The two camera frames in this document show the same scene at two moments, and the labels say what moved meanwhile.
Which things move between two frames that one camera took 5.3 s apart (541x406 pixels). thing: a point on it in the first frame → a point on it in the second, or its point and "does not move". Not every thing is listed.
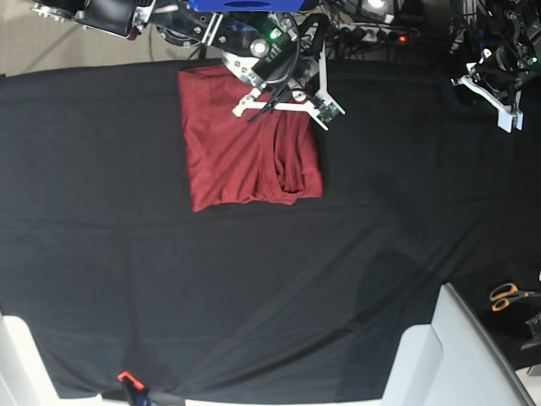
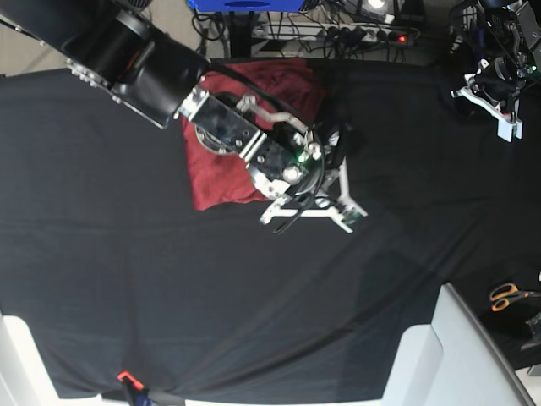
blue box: [246, 6] does not move
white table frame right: [453, 362] does not move
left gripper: [290, 68] → [308, 179]
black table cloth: [103, 256] does not move
